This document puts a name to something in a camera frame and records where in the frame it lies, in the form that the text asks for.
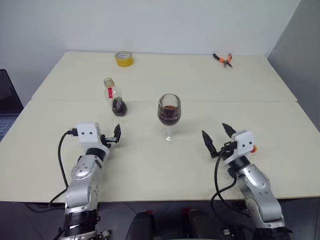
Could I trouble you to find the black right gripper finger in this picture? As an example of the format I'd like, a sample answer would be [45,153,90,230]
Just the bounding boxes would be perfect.
[201,129,218,159]
[221,122,237,139]

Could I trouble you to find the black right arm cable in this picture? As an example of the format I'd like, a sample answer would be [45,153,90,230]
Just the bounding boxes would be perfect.
[209,149,251,226]

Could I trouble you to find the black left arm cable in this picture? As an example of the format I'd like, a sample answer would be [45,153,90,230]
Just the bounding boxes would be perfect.
[47,127,79,209]

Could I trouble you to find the clear bottle with red label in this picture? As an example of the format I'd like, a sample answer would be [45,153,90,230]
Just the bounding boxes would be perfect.
[103,77,129,117]

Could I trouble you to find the dark rounded shape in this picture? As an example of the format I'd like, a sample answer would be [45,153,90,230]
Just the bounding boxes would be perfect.
[124,210,156,240]
[181,207,227,240]

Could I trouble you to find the orange and black pliers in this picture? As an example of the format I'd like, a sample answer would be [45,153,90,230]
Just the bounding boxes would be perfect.
[212,52,234,69]

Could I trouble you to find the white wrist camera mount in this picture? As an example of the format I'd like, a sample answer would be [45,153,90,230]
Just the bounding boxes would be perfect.
[223,129,256,166]
[75,121,111,160]

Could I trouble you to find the thin black floor cable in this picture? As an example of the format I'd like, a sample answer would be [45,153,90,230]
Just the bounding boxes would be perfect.
[24,202,66,214]

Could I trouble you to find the clear wine glass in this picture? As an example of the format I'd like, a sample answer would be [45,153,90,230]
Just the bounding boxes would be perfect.
[157,93,182,144]

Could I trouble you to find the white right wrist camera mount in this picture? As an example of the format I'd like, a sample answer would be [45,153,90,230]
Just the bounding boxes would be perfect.
[223,129,256,166]

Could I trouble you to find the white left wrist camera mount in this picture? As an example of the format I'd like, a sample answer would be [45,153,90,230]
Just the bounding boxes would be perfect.
[75,121,111,160]

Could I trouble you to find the dark laptop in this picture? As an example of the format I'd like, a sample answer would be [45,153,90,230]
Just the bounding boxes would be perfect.
[0,69,25,143]

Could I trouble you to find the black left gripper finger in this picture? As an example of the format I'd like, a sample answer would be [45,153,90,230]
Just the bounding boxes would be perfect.
[112,123,123,144]

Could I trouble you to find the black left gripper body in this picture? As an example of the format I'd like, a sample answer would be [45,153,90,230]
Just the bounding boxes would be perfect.
[100,134,118,149]

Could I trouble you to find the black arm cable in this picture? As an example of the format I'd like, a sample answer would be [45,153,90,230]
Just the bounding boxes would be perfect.
[47,127,79,209]
[209,149,251,226]

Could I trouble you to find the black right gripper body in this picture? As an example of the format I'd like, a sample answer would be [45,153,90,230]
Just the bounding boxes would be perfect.
[215,140,238,161]

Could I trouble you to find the yellow tape roll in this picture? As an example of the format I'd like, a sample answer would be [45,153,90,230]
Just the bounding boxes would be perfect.
[114,50,135,68]

